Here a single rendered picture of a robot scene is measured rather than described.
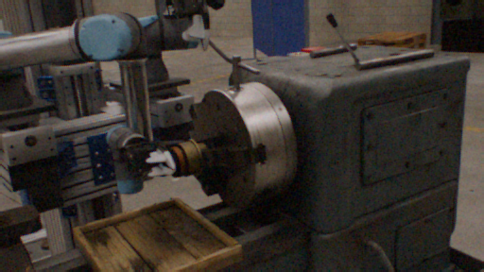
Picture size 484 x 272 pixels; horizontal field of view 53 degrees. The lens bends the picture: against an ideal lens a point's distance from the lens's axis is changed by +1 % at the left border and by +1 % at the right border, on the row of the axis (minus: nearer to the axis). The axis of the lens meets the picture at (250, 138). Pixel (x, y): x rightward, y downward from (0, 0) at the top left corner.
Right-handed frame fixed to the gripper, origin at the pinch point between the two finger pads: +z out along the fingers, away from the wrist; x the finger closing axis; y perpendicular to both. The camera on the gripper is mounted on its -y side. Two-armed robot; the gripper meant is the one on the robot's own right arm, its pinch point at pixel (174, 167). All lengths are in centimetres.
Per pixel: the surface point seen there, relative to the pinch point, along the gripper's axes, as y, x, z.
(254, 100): -20.6, 13.5, 4.9
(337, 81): -36.6, 17.2, 16.6
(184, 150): -3.4, 3.2, -0.7
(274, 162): -20.4, -0.6, 12.4
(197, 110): -11.6, 10.3, -9.0
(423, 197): -69, -22, 18
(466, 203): -235, -108, -75
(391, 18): -870, -55, -706
